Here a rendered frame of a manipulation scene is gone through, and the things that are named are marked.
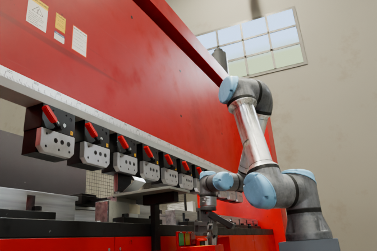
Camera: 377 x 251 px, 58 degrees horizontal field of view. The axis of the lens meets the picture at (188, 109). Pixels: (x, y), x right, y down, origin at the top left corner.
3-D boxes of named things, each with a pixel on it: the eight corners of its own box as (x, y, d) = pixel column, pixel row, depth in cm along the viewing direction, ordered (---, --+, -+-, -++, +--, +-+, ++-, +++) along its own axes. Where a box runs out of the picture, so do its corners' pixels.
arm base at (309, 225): (333, 237, 119) (327, 208, 122) (332, 238, 106) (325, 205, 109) (289, 241, 124) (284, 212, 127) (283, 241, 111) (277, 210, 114)
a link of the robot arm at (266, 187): (304, 201, 110) (257, 73, 140) (267, 201, 104) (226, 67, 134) (281, 214, 119) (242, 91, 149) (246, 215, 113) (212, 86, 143)
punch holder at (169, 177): (165, 182, 175) (163, 150, 181) (150, 184, 178) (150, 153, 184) (178, 185, 187) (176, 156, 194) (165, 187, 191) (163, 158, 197)
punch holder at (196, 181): (197, 190, 209) (194, 164, 215) (184, 192, 212) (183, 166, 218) (206, 193, 221) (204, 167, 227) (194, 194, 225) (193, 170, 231)
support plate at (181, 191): (169, 188, 129) (169, 185, 129) (113, 196, 139) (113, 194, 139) (189, 193, 144) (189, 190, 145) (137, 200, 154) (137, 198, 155)
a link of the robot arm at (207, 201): (219, 197, 153) (212, 195, 146) (219, 208, 151) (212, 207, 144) (203, 198, 156) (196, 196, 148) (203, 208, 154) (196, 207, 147)
